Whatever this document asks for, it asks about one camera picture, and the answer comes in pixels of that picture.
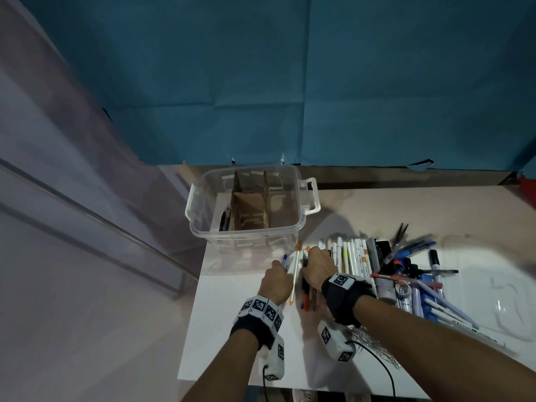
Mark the person's right forearm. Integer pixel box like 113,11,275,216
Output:
353,295,536,402

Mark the pile of silver paper clips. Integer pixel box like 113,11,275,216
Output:
350,326,403,370

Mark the person's right hand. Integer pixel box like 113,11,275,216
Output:
301,246,339,294

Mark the person's left hand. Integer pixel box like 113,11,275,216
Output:
257,260,294,307

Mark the black capped marker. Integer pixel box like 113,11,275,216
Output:
428,249,446,299

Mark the red pen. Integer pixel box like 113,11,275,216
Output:
370,271,444,289

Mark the clear plastic lid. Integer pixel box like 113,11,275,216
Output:
443,234,536,344

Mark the brown cardboard divider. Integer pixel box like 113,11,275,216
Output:
228,170,270,232

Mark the person's left forearm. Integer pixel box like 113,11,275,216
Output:
182,328,260,402

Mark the black stapler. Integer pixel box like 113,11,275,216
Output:
375,240,396,276

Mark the row of white marker pens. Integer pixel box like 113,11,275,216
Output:
318,236,377,291

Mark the grey utility knife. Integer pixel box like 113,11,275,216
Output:
365,237,381,274

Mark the blue backdrop cloth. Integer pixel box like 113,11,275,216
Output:
16,0,536,172

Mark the dark blue pen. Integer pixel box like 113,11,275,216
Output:
395,240,437,260

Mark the clear plastic storage box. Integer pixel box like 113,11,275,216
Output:
185,164,322,247

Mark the black wristband with marker tags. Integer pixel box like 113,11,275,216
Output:
229,295,285,350
321,272,377,328

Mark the pile of assorted pens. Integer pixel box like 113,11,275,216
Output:
280,241,332,313

